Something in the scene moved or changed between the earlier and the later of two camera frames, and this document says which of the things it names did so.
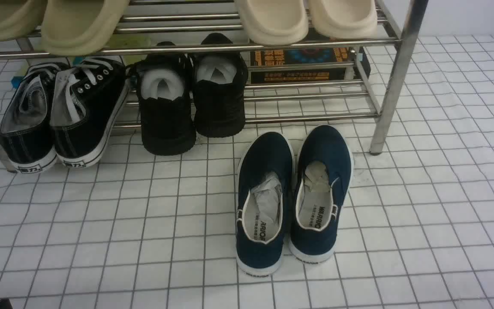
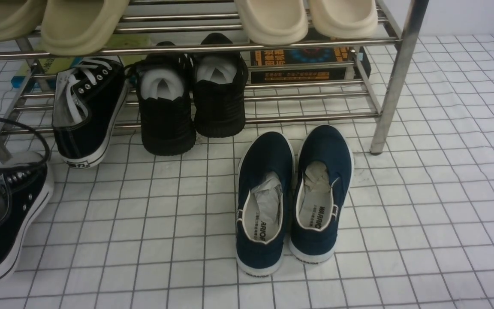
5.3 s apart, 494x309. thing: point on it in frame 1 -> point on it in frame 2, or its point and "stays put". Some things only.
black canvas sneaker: x=26 y=132 -> x=4 y=206
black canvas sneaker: x=88 y=95 stays put
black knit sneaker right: x=219 y=87 stays put
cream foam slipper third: x=275 y=22 stays put
